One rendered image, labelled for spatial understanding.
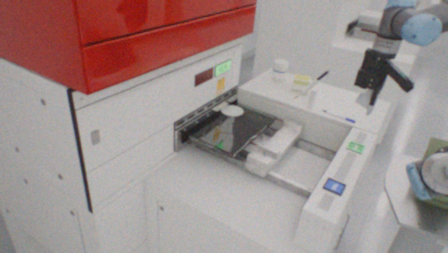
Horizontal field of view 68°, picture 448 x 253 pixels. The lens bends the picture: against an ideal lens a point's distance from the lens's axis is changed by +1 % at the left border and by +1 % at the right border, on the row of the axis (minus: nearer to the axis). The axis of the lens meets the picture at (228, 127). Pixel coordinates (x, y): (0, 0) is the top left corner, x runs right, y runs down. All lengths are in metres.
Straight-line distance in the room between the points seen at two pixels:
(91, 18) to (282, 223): 0.77
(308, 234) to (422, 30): 0.59
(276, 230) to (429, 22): 0.68
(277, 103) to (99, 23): 0.88
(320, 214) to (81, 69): 0.68
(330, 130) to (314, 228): 0.56
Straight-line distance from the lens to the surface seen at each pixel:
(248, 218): 1.05
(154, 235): 1.34
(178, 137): 1.21
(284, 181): 1.18
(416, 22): 0.96
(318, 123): 1.41
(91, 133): 0.93
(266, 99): 1.47
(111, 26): 0.82
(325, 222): 0.93
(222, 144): 1.21
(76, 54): 0.80
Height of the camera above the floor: 1.58
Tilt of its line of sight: 31 degrees down
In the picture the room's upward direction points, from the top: 6 degrees clockwise
